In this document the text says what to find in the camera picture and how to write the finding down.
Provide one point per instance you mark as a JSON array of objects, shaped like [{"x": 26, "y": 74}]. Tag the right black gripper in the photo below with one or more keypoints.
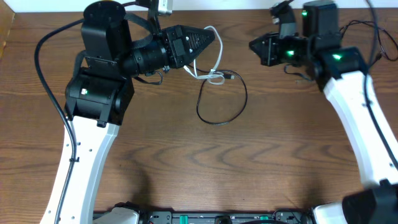
[{"x": 268, "y": 57}]

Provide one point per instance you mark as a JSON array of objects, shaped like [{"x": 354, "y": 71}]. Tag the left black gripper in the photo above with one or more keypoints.
[{"x": 173, "y": 47}]

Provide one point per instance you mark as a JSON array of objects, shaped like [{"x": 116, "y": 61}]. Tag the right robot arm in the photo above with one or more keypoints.
[{"x": 342, "y": 75}]

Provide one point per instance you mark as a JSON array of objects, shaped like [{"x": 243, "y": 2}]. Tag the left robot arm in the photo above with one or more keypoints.
[{"x": 120, "y": 48}]

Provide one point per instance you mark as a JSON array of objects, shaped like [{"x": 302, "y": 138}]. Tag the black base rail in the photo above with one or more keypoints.
[{"x": 157, "y": 215}]

